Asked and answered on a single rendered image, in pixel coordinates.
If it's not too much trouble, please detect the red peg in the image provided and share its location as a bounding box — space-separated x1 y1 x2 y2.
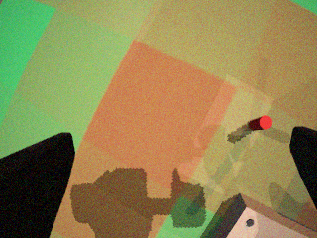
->
249 115 272 131

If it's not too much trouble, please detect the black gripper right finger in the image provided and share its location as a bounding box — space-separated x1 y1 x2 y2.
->
289 126 317 209

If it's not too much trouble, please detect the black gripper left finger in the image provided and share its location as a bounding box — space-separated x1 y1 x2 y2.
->
0 132 75 238

